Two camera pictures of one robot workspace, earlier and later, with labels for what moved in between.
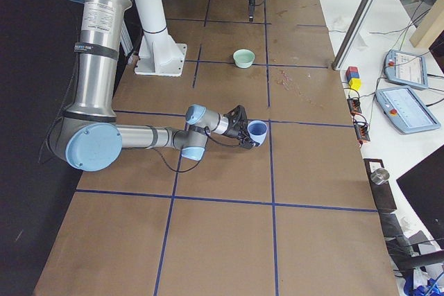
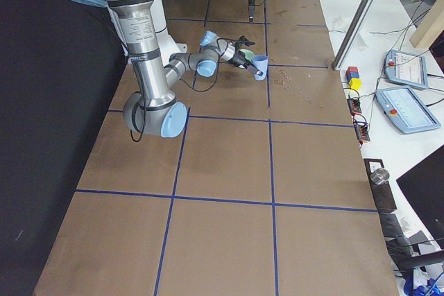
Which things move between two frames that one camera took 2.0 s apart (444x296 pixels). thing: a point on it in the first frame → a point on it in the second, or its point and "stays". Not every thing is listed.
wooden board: [431, 25] stays
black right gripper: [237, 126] → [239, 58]
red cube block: [352, 68] stays
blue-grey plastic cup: [257, 130] → [260, 63]
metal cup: [380, 176] stays
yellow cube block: [355, 84] stays
